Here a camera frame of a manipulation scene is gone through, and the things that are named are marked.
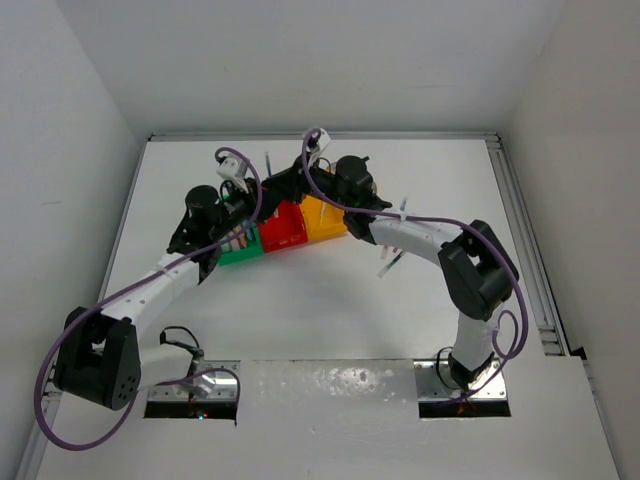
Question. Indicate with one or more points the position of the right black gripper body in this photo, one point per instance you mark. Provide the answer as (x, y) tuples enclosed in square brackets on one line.
[(301, 184)]

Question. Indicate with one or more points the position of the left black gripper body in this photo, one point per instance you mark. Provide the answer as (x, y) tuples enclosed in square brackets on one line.
[(239, 204)]

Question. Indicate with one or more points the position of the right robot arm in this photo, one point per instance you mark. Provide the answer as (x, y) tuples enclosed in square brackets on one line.
[(479, 275)]

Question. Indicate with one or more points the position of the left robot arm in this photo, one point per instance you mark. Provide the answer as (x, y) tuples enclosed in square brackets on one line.
[(101, 360)]

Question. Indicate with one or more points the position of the red plastic bin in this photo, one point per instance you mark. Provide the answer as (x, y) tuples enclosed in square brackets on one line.
[(284, 229)]

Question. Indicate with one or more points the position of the yellow plastic bin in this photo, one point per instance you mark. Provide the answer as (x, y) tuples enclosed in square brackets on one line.
[(333, 227)]

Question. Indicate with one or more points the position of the green plastic bin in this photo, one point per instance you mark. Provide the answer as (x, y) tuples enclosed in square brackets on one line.
[(231, 254)]

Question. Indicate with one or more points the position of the green ink pen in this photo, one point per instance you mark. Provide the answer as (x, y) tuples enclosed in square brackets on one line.
[(387, 267)]

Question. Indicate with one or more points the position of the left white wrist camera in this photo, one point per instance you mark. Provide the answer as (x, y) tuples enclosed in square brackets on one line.
[(233, 170)]

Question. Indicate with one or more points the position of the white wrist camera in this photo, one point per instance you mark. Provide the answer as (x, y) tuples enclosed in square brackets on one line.
[(233, 170), (316, 141)]

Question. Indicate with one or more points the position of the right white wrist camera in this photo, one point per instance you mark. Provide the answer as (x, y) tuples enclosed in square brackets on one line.
[(316, 141)]

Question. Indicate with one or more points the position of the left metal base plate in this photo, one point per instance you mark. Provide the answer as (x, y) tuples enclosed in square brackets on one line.
[(215, 382)]

